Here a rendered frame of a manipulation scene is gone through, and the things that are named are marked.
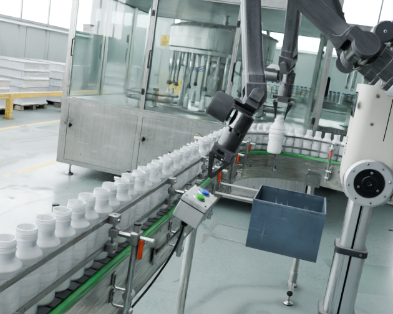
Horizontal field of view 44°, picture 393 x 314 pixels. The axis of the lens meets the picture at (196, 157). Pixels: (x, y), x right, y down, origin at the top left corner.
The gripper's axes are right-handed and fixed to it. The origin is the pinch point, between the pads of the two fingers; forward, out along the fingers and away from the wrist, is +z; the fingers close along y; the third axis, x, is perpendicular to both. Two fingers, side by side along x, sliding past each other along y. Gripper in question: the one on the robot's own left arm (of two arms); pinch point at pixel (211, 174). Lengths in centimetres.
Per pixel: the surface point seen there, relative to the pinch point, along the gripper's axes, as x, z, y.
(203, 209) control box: 3.3, 8.6, 3.7
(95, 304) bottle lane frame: -4.0, 28.9, 37.2
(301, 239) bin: 40, 24, -74
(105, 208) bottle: -14.1, 11.5, 30.6
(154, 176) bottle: -14.8, 10.9, -4.9
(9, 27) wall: -692, 202, -929
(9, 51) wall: -673, 254, -934
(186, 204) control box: -1.4, 10.0, 3.7
